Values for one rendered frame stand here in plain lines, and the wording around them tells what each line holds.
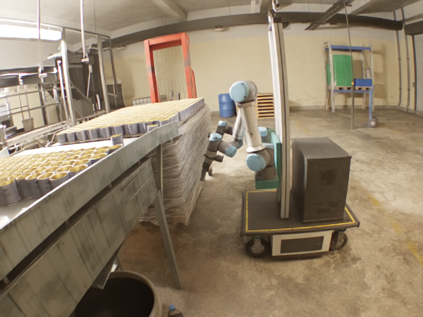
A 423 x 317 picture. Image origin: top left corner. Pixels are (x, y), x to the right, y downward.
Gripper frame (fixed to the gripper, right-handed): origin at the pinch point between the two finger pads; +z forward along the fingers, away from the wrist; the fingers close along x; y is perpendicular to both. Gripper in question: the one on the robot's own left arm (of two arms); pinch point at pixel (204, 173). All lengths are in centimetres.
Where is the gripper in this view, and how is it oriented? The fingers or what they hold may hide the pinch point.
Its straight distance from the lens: 168.4
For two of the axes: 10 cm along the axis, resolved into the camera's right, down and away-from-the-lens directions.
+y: -9.3, -3.5, 0.9
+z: -2.6, 8.3, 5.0
